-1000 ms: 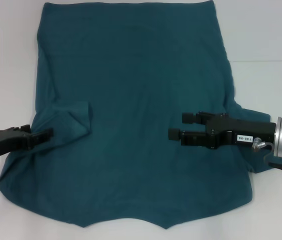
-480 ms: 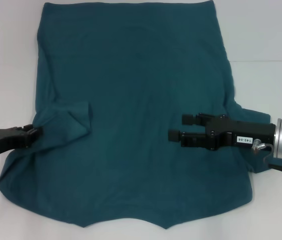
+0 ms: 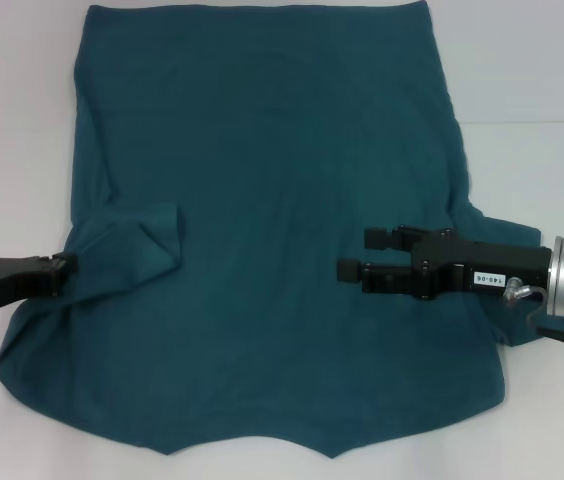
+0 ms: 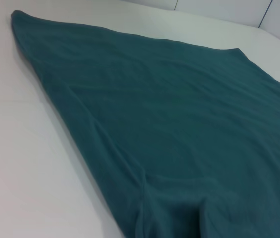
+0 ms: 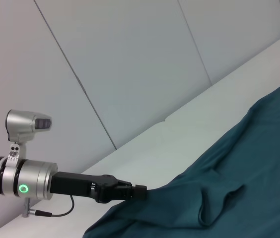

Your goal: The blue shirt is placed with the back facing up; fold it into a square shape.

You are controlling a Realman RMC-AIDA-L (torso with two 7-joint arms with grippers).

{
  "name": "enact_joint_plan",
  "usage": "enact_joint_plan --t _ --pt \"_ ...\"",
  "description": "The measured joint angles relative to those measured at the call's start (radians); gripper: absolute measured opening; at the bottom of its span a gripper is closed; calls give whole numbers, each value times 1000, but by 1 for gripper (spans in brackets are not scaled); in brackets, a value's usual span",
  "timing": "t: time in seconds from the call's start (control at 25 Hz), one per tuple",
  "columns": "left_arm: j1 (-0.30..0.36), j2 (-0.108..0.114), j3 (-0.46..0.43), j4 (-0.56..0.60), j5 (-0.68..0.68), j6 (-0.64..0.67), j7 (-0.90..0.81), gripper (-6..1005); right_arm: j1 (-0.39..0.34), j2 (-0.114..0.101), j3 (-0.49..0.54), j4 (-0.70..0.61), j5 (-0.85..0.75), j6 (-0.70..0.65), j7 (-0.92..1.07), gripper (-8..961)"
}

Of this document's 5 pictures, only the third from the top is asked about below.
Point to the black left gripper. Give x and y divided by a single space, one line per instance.
7 282

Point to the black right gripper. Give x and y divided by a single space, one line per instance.
487 270

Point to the teal blue shirt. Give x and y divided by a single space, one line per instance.
282 200

